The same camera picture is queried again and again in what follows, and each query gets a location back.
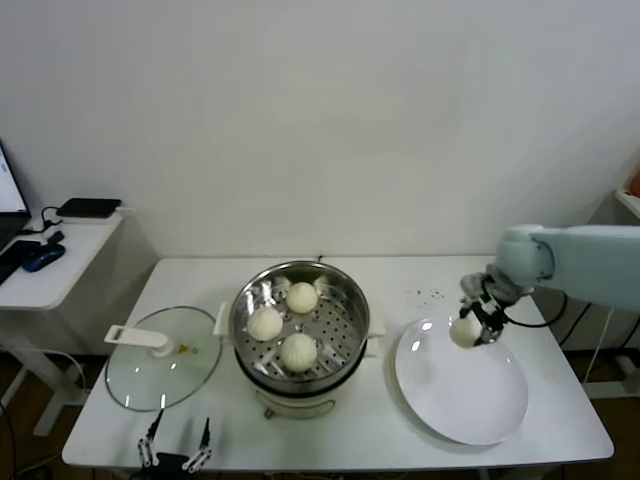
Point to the black flat pad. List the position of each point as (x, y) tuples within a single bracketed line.
[(20, 250)]

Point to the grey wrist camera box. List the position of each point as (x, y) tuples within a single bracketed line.
[(471, 283)]

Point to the white steamed baozi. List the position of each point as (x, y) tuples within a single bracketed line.
[(298, 353), (265, 324), (464, 332), (302, 298)]

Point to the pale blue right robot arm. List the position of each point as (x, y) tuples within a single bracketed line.
[(590, 265)]

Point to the black laptop with lit screen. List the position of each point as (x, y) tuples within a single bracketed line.
[(10, 190)]

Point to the stainless steel steamer basket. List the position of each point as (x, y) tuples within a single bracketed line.
[(260, 300)]

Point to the white round plate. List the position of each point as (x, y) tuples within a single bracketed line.
[(450, 390)]

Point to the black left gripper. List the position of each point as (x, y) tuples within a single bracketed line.
[(174, 467)]

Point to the black flat device box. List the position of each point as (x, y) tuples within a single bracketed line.
[(90, 206)]

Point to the white side table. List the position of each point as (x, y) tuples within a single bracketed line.
[(75, 265)]

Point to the small black dongle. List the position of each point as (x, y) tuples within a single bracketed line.
[(55, 237)]

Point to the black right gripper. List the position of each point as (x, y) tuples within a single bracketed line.
[(487, 307)]

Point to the white side desk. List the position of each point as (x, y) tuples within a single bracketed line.
[(630, 202)]

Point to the blue computer mouse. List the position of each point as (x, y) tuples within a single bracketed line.
[(45, 257)]

